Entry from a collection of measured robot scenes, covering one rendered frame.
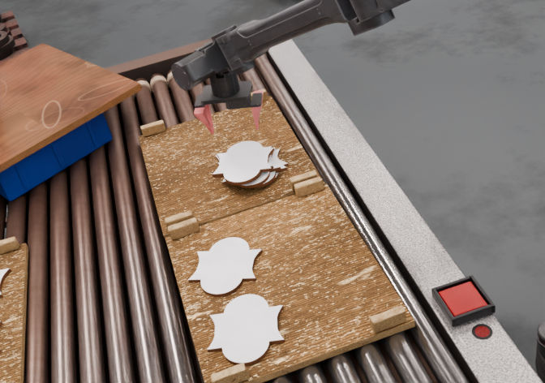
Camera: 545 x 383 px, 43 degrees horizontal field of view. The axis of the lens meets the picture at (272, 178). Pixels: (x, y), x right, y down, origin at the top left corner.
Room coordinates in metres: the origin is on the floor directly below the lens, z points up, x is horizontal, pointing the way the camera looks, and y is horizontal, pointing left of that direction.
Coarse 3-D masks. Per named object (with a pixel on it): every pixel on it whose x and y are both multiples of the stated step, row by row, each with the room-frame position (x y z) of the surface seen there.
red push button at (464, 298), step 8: (448, 288) 0.81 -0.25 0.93; (456, 288) 0.80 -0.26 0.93; (464, 288) 0.80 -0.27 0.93; (472, 288) 0.80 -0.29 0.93; (440, 296) 0.80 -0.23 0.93; (448, 296) 0.79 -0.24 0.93; (456, 296) 0.79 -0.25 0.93; (464, 296) 0.78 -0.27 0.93; (472, 296) 0.78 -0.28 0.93; (480, 296) 0.78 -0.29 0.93; (448, 304) 0.77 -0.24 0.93; (456, 304) 0.77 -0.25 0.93; (464, 304) 0.77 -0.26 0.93; (472, 304) 0.76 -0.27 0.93; (480, 304) 0.76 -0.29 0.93; (456, 312) 0.75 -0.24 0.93; (464, 312) 0.75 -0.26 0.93
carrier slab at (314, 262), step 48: (192, 240) 1.07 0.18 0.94; (288, 240) 1.01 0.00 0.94; (336, 240) 0.98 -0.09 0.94; (192, 288) 0.94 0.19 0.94; (240, 288) 0.91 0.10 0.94; (288, 288) 0.88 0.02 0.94; (336, 288) 0.86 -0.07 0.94; (384, 288) 0.83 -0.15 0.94; (192, 336) 0.82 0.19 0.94; (288, 336) 0.78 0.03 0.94; (336, 336) 0.75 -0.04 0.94; (384, 336) 0.74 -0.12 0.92
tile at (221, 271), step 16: (224, 240) 1.04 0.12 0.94; (240, 240) 1.03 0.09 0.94; (208, 256) 1.00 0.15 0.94; (224, 256) 0.99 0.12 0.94; (240, 256) 0.98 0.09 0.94; (256, 256) 0.98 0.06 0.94; (208, 272) 0.96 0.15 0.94; (224, 272) 0.95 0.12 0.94; (240, 272) 0.94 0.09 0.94; (208, 288) 0.92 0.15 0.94; (224, 288) 0.91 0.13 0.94
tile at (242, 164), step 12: (240, 144) 1.31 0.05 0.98; (252, 144) 1.30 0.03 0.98; (228, 156) 1.27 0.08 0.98; (240, 156) 1.26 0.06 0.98; (252, 156) 1.25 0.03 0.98; (264, 156) 1.24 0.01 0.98; (228, 168) 1.23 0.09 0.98; (240, 168) 1.22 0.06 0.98; (252, 168) 1.21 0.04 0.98; (264, 168) 1.20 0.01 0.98; (228, 180) 1.18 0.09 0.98; (240, 180) 1.17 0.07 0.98; (252, 180) 1.17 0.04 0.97
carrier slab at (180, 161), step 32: (192, 128) 1.49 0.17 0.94; (224, 128) 1.46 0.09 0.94; (288, 128) 1.39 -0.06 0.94; (160, 160) 1.38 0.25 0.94; (192, 160) 1.35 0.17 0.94; (288, 160) 1.27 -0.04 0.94; (160, 192) 1.25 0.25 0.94; (192, 192) 1.23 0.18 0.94; (224, 192) 1.20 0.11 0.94; (256, 192) 1.18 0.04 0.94; (288, 192) 1.15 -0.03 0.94
